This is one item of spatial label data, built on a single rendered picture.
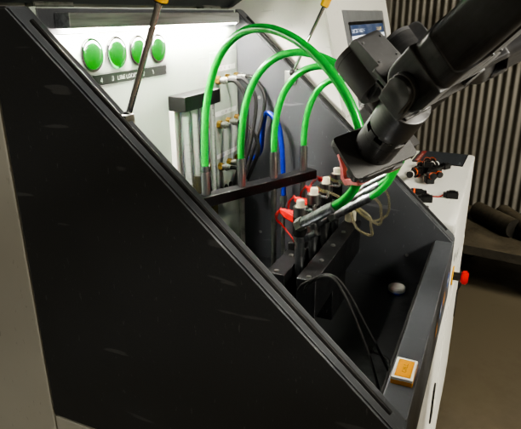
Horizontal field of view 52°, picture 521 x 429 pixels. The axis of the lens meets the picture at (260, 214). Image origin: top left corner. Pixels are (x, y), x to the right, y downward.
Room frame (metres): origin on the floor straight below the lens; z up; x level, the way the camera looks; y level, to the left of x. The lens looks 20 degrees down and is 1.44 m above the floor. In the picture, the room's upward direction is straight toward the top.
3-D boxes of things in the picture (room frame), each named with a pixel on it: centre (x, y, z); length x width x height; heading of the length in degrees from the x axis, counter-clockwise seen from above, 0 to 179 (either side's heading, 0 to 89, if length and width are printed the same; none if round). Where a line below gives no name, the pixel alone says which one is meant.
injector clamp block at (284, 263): (1.05, -0.12, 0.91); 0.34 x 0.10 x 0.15; 156
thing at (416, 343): (0.84, -0.29, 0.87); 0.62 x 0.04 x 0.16; 156
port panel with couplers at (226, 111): (1.27, 0.07, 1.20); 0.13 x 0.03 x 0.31; 156
